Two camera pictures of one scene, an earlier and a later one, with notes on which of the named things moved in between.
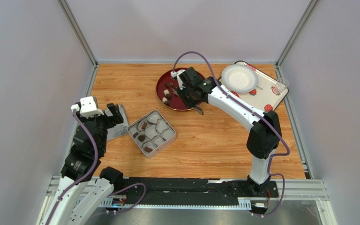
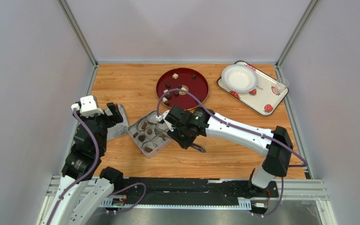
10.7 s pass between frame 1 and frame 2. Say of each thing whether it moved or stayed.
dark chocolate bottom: stayed
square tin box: stayed
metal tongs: moved
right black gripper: moved
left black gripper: stayed
